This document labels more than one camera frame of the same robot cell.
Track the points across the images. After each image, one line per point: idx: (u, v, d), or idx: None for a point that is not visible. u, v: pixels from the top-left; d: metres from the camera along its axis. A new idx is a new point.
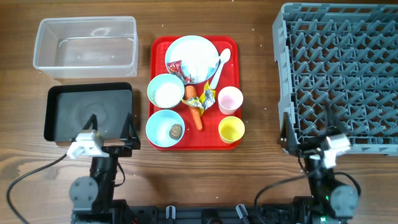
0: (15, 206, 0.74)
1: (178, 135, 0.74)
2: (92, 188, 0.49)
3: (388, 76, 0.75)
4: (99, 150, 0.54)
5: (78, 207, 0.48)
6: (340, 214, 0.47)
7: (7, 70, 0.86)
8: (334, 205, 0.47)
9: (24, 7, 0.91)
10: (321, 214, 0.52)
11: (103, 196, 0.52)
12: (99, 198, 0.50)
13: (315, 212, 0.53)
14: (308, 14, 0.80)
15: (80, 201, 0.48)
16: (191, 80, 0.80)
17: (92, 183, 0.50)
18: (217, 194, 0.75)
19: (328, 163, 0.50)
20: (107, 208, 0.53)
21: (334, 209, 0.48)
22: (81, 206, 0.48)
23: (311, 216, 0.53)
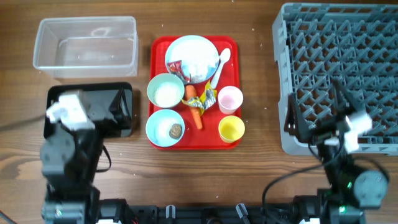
0: (15, 206, 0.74)
1: (178, 134, 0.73)
2: (67, 149, 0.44)
3: (388, 76, 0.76)
4: (84, 114, 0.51)
5: (50, 177, 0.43)
6: (365, 205, 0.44)
7: (7, 70, 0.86)
8: (359, 193, 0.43)
9: (23, 7, 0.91)
10: (341, 203, 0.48)
11: (83, 163, 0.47)
12: (78, 171, 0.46)
13: (333, 202, 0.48)
14: (308, 14, 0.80)
15: (52, 161, 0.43)
16: (191, 79, 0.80)
17: (69, 142, 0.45)
18: (217, 193, 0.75)
19: (349, 146, 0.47)
20: (85, 185, 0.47)
21: (359, 198, 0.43)
22: (54, 167, 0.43)
23: (328, 206, 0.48)
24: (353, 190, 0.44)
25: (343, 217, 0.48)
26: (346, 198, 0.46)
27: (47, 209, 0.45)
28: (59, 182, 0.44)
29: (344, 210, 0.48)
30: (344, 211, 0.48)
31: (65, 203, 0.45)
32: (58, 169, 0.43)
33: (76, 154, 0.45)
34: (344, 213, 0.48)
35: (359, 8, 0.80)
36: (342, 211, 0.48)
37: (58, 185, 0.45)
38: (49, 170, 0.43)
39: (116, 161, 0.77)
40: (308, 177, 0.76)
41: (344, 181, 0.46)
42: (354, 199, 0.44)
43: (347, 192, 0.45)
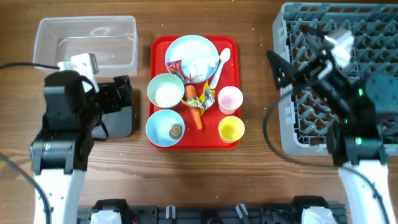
0: (15, 206, 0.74)
1: (178, 134, 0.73)
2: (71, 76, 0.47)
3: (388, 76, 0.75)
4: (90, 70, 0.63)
5: (51, 98, 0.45)
6: (383, 107, 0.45)
7: (7, 70, 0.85)
8: (372, 96, 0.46)
9: (23, 6, 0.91)
10: (356, 135, 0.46)
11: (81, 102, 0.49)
12: (77, 103, 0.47)
13: (349, 132, 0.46)
14: (308, 14, 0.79)
15: (55, 82, 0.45)
16: (191, 79, 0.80)
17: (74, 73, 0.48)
18: (217, 194, 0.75)
19: (341, 61, 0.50)
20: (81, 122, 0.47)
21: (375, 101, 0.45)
22: (55, 86, 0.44)
23: (343, 138, 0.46)
24: (369, 98, 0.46)
25: (360, 150, 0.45)
26: (362, 113, 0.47)
27: (36, 142, 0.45)
28: (59, 107, 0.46)
29: (361, 142, 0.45)
30: (361, 142, 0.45)
31: (55, 140, 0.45)
32: (58, 89, 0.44)
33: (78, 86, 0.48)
34: (361, 145, 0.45)
35: (360, 8, 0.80)
36: (359, 142, 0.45)
37: (58, 111, 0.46)
38: (50, 88, 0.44)
39: (116, 162, 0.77)
40: (308, 177, 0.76)
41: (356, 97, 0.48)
42: (371, 104, 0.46)
43: (361, 105, 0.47)
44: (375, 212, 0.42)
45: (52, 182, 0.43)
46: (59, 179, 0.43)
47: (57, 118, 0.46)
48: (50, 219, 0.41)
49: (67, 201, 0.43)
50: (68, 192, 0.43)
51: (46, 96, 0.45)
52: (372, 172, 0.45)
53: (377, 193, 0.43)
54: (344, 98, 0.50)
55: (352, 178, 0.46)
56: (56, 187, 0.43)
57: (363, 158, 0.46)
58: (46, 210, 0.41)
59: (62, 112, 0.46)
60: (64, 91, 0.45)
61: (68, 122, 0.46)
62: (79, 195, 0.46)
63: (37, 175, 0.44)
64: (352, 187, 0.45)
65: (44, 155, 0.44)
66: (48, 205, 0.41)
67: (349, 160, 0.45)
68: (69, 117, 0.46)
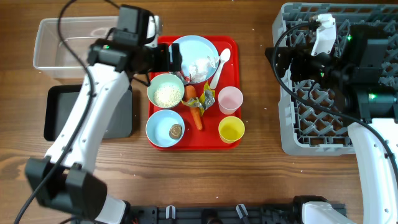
0: (15, 206, 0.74)
1: (178, 135, 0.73)
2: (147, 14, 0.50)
3: (388, 76, 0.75)
4: None
5: (124, 16, 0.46)
6: (371, 38, 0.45)
7: (7, 70, 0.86)
8: (360, 34, 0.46)
9: (23, 7, 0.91)
10: (369, 91, 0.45)
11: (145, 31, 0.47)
12: (144, 32, 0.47)
13: (362, 89, 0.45)
14: (308, 14, 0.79)
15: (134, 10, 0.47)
16: (191, 79, 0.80)
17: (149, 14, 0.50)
18: (217, 194, 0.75)
19: (330, 22, 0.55)
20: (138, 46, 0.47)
21: (364, 34, 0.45)
22: (131, 8, 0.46)
23: (355, 95, 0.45)
24: (358, 35, 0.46)
25: (373, 106, 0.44)
26: (358, 55, 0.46)
27: (96, 43, 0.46)
28: (126, 23, 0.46)
29: (375, 97, 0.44)
30: (375, 98, 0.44)
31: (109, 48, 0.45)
32: (133, 12, 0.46)
33: (146, 18, 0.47)
34: (375, 101, 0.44)
35: (360, 8, 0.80)
36: (373, 98, 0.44)
37: (124, 27, 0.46)
38: (125, 9, 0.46)
39: (116, 162, 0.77)
40: (308, 177, 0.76)
41: (347, 45, 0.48)
42: (360, 40, 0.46)
43: (353, 47, 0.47)
44: (387, 172, 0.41)
45: (102, 74, 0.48)
46: (109, 74, 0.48)
47: (122, 33, 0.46)
48: (91, 104, 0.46)
49: (108, 94, 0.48)
50: (112, 86, 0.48)
51: (121, 12, 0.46)
52: (385, 130, 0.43)
53: (390, 153, 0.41)
54: (337, 67, 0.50)
55: (362, 136, 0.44)
56: (104, 78, 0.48)
57: (377, 116, 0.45)
58: (90, 94, 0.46)
59: (129, 29, 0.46)
60: (137, 14, 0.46)
61: (130, 42, 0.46)
62: (117, 99, 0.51)
63: (89, 67, 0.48)
64: (362, 145, 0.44)
65: (102, 53, 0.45)
66: (93, 90, 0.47)
67: (361, 118, 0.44)
68: (131, 37, 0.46)
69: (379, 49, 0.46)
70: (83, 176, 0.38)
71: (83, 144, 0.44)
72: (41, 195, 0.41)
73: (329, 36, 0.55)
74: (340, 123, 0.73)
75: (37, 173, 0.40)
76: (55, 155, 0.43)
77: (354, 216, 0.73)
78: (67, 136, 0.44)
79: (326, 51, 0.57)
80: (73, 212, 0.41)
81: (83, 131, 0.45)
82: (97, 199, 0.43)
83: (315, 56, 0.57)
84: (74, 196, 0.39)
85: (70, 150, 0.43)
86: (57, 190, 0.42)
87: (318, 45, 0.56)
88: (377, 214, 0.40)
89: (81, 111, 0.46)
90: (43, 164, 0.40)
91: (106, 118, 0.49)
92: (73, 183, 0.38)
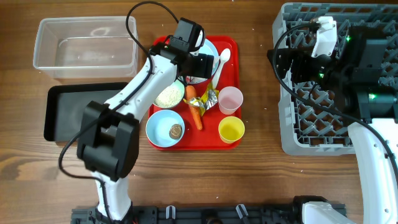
0: (15, 206, 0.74)
1: (178, 135, 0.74)
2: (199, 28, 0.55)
3: (388, 76, 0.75)
4: None
5: (181, 27, 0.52)
6: (370, 38, 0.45)
7: (6, 70, 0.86)
8: (360, 35, 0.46)
9: (23, 6, 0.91)
10: (369, 91, 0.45)
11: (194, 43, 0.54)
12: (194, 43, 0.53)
13: (362, 89, 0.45)
14: (308, 14, 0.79)
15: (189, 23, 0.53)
16: (191, 80, 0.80)
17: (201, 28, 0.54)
18: (217, 194, 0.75)
19: (331, 23, 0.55)
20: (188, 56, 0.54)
21: (363, 35, 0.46)
22: (188, 22, 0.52)
23: (355, 95, 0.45)
24: (357, 35, 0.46)
25: (373, 106, 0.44)
26: (357, 55, 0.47)
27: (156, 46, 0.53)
28: (181, 33, 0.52)
29: (375, 97, 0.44)
30: (375, 98, 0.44)
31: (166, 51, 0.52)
32: (189, 25, 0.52)
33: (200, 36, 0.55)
34: (375, 101, 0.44)
35: (360, 8, 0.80)
36: (373, 98, 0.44)
37: (180, 36, 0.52)
38: (185, 22, 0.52)
39: None
40: (308, 178, 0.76)
41: (346, 45, 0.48)
42: (359, 40, 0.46)
43: (352, 48, 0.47)
44: (387, 172, 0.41)
45: (160, 59, 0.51)
46: (165, 63, 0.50)
47: (176, 41, 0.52)
48: (149, 79, 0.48)
49: (164, 76, 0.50)
50: (167, 70, 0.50)
51: (179, 23, 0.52)
52: (385, 130, 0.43)
53: (390, 153, 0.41)
54: (336, 68, 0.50)
55: (362, 136, 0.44)
56: (161, 65, 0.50)
57: (377, 116, 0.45)
58: (149, 70, 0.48)
59: (183, 38, 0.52)
60: (193, 27, 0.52)
61: (181, 50, 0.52)
62: (166, 85, 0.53)
63: (152, 55, 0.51)
64: (362, 145, 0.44)
65: (162, 52, 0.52)
66: (153, 69, 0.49)
67: (361, 118, 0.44)
68: (183, 45, 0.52)
69: (377, 50, 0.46)
70: (135, 123, 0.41)
71: (137, 104, 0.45)
72: (87, 138, 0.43)
73: (330, 38, 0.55)
74: (340, 122, 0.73)
75: (92, 113, 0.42)
76: (112, 103, 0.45)
77: (354, 216, 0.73)
78: (126, 94, 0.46)
79: (326, 53, 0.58)
80: (107, 163, 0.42)
81: (138, 94, 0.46)
82: (130, 158, 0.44)
83: (315, 57, 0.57)
84: (119, 142, 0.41)
85: (126, 103, 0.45)
86: (101, 140, 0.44)
87: (318, 47, 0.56)
88: (377, 214, 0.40)
89: (137, 83, 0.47)
90: (102, 106, 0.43)
91: (153, 98, 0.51)
92: (124, 127, 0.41)
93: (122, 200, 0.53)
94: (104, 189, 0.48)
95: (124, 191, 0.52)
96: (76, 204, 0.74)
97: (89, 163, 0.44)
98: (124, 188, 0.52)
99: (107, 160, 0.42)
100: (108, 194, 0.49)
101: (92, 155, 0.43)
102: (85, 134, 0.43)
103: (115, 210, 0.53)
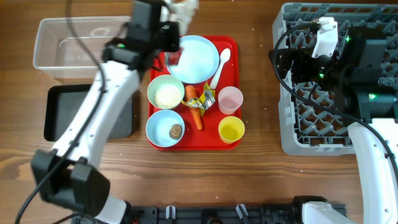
0: (15, 206, 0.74)
1: (178, 135, 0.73)
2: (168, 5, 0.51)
3: (388, 76, 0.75)
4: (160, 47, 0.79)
5: (137, 10, 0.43)
6: (369, 38, 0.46)
7: (6, 70, 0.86)
8: (359, 35, 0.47)
9: (23, 7, 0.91)
10: (369, 91, 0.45)
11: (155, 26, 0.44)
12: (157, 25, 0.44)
13: (362, 89, 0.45)
14: (308, 14, 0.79)
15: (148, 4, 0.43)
16: (191, 81, 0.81)
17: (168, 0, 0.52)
18: (217, 194, 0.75)
19: (331, 24, 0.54)
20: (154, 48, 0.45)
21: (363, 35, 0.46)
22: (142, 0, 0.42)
23: (356, 94, 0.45)
24: (356, 36, 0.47)
25: (373, 106, 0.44)
26: (357, 55, 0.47)
27: (111, 43, 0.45)
28: (140, 20, 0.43)
29: (375, 97, 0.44)
30: (375, 98, 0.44)
31: (120, 49, 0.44)
32: (144, 5, 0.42)
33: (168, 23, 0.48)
34: (375, 101, 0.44)
35: (360, 8, 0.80)
36: (373, 98, 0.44)
37: (138, 23, 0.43)
38: (140, 3, 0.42)
39: (117, 162, 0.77)
40: (308, 177, 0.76)
41: (346, 45, 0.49)
42: (359, 40, 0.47)
43: (351, 48, 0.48)
44: (387, 172, 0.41)
45: (115, 70, 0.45)
46: (120, 72, 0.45)
47: (136, 30, 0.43)
48: (101, 101, 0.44)
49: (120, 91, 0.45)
50: (124, 83, 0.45)
51: (134, 5, 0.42)
52: (385, 130, 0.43)
53: (390, 152, 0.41)
54: (336, 68, 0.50)
55: (362, 136, 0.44)
56: (116, 76, 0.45)
57: (377, 116, 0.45)
58: (101, 89, 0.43)
59: (141, 25, 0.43)
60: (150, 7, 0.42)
61: (144, 42, 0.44)
62: (130, 91, 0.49)
63: (106, 63, 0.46)
64: (362, 145, 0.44)
65: (115, 51, 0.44)
66: (105, 86, 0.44)
67: (361, 117, 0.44)
68: (145, 32, 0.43)
69: (377, 50, 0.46)
70: (89, 170, 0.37)
71: (90, 141, 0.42)
72: (45, 188, 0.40)
73: (331, 38, 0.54)
74: (340, 123, 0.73)
75: (41, 166, 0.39)
76: (61, 148, 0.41)
77: (353, 216, 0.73)
78: (76, 130, 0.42)
79: (326, 53, 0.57)
80: (74, 208, 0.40)
81: (91, 126, 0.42)
82: (99, 198, 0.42)
83: (316, 58, 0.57)
84: (77, 190, 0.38)
85: (77, 143, 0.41)
86: (63, 185, 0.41)
87: (318, 47, 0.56)
88: (377, 214, 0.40)
89: (87, 112, 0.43)
90: (48, 158, 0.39)
91: (116, 114, 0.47)
92: (76, 178, 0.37)
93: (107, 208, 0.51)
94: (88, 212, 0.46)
95: (107, 204, 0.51)
96: None
97: (59, 206, 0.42)
98: (107, 201, 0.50)
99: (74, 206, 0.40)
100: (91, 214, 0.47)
101: (57, 202, 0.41)
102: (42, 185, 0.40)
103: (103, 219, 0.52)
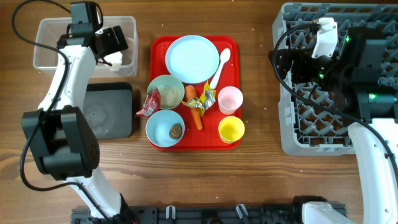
0: (15, 206, 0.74)
1: (178, 135, 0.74)
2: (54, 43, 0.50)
3: (388, 76, 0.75)
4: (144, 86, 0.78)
5: (75, 10, 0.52)
6: (369, 38, 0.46)
7: (6, 70, 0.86)
8: (359, 35, 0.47)
9: (23, 6, 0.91)
10: (369, 91, 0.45)
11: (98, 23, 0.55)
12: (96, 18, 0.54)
13: (362, 88, 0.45)
14: (308, 14, 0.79)
15: (78, 15, 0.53)
16: (191, 81, 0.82)
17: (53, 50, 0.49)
18: (217, 194, 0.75)
19: (331, 25, 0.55)
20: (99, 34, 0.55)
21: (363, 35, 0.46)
22: (78, 2, 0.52)
23: (356, 94, 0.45)
24: (356, 36, 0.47)
25: (373, 106, 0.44)
26: (357, 55, 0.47)
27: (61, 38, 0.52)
28: (79, 16, 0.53)
29: (375, 97, 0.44)
30: (375, 98, 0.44)
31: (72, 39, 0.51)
32: (81, 5, 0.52)
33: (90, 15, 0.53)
34: (375, 101, 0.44)
35: (360, 8, 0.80)
36: (373, 98, 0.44)
37: (79, 20, 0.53)
38: (76, 4, 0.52)
39: (117, 162, 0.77)
40: (308, 178, 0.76)
41: (346, 46, 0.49)
42: (359, 41, 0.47)
43: (351, 48, 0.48)
44: (387, 172, 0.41)
45: (73, 48, 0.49)
46: (76, 49, 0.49)
47: (78, 26, 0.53)
48: (69, 70, 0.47)
49: (81, 61, 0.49)
50: (83, 55, 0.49)
51: (72, 9, 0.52)
52: (385, 130, 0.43)
53: (390, 152, 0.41)
54: (336, 68, 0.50)
55: (362, 136, 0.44)
56: (74, 51, 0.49)
57: (377, 116, 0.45)
58: (65, 61, 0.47)
59: (83, 20, 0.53)
60: (85, 5, 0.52)
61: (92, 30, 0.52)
62: (91, 67, 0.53)
63: (61, 48, 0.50)
64: (362, 145, 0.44)
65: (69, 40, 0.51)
66: (68, 60, 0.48)
67: (361, 117, 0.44)
68: (87, 25, 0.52)
69: (377, 51, 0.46)
70: (76, 111, 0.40)
71: (69, 96, 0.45)
72: (38, 150, 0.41)
73: (330, 39, 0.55)
74: (340, 123, 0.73)
75: (31, 122, 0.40)
76: (46, 106, 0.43)
77: (354, 216, 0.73)
78: (54, 93, 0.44)
79: (326, 53, 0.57)
80: (73, 162, 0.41)
81: (66, 85, 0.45)
82: (91, 147, 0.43)
83: (316, 58, 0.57)
84: (70, 134, 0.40)
85: (58, 99, 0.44)
86: (55, 146, 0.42)
87: (318, 48, 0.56)
88: (377, 214, 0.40)
89: (59, 79, 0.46)
90: (37, 114, 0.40)
91: (85, 83, 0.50)
92: (66, 119, 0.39)
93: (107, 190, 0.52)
94: (86, 191, 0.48)
95: (106, 185, 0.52)
96: (76, 204, 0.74)
97: (55, 171, 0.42)
98: (104, 182, 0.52)
99: (71, 157, 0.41)
100: (91, 193, 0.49)
101: (54, 164, 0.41)
102: (35, 146, 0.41)
103: (107, 206, 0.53)
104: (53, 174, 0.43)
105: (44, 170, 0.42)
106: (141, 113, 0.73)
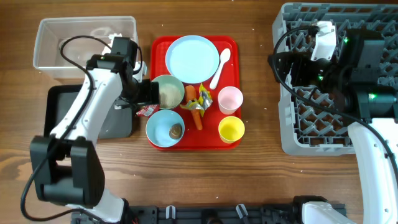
0: (16, 206, 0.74)
1: (178, 135, 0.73)
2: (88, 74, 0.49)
3: (388, 76, 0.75)
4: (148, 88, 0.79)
5: (115, 44, 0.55)
6: (367, 38, 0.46)
7: (7, 70, 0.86)
8: (357, 37, 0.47)
9: (23, 6, 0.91)
10: (369, 91, 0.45)
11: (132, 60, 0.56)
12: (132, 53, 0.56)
13: (361, 89, 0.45)
14: (308, 14, 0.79)
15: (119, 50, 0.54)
16: (191, 81, 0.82)
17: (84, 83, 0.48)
18: (217, 194, 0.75)
19: (329, 28, 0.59)
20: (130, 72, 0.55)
21: (360, 36, 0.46)
22: (124, 37, 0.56)
23: (356, 94, 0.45)
24: (354, 37, 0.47)
25: (373, 106, 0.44)
26: (356, 56, 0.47)
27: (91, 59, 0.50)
28: (119, 48, 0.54)
29: (375, 97, 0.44)
30: (374, 98, 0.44)
31: (102, 62, 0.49)
32: (124, 40, 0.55)
33: (130, 53, 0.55)
34: (375, 101, 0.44)
35: (360, 8, 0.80)
36: (372, 98, 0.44)
37: (117, 51, 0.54)
38: (119, 38, 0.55)
39: (117, 162, 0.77)
40: (308, 177, 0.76)
41: (344, 46, 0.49)
42: (357, 42, 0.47)
43: (350, 50, 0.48)
44: (387, 172, 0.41)
45: (101, 73, 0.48)
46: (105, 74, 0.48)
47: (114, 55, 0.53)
48: (91, 98, 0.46)
49: (107, 88, 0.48)
50: (109, 81, 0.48)
51: (114, 42, 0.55)
52: (385, 129, 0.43)
53: (390, 152, 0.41)
54: (335, 70, 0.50)
55: (362, 136, 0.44)
56: (102, 76, 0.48)
57: (377, 116, 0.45)
58: (90, 86, 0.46)
59: (120, 52, 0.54)
60: (129, 42, 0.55)
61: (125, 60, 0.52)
62: (115, 96, 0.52)
63: (89, 70, 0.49)
64: (362, 145, 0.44)
65: (99, 63, 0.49)
66: (93, 84, 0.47)
67: (361, 117, 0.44)
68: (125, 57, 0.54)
69: (375, 51, 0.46)
70: (88, 145, 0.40)
71: (86, 124, 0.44)
72: (42, 176, 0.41)
73: (328, 41, 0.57)
74: (340, 123, 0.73)
75: (40, 149, 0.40)
76: (59, 131, 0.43)
77: (353, 216, 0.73)
78: (71, 118, 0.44)
79: (325, 56, 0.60)
80: (73, 194, 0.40)
81: (84, 112, 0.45)
82: (96, 184, 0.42)
83: (314, 60, 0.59)
84: (76, 168, 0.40)
85: (73, 127, 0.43)
86: (60, 174, 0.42)
87: (317, 50, 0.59)
88: (377, 214, 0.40)
89: (79, 104, 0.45)
90: (47, 141, 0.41)
91: (104, 113, 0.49)
92: (76, 151, 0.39)
93: (109, 204, 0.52)
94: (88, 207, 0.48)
95: (108, 203, 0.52)
96: None
97: (55, 200, 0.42)
98: (108, 197, 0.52)
99: (73, 189, 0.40)
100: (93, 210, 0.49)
101: (55, 194, 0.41)
102: (41, 175, 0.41)
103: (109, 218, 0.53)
104: (55, 203, 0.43)
105: (43, 195, 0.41)
106: (141, 112, 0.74)
